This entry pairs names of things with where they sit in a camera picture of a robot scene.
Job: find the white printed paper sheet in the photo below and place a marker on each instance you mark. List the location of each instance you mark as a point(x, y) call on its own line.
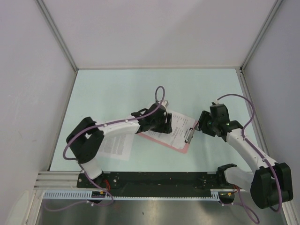
point(117, 147)

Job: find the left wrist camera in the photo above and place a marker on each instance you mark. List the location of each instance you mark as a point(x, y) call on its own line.
point(165, 103)

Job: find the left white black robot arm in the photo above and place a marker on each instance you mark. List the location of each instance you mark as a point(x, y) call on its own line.
point(85, 140)

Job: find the pink clipboard folder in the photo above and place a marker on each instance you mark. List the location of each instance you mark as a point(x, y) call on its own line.
point(182, 150)

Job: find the aluminium frame rail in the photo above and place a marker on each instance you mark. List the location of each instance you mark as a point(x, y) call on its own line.
point(52, 180)

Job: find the white slotted cable duct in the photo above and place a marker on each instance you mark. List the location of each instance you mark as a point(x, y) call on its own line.
point(96, 195)

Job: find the white printed paper sheets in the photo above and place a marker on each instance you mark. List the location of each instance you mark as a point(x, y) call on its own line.
point(178, 131)

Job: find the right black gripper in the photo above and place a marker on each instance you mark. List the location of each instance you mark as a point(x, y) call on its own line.
point(204, 116)

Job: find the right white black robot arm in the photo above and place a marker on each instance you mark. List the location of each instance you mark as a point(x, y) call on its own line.
point(268, 182)

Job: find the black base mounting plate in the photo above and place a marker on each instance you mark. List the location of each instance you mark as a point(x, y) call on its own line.
point(162, 184)

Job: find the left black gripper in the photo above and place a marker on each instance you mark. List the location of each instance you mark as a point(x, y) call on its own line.
point(165, 128)

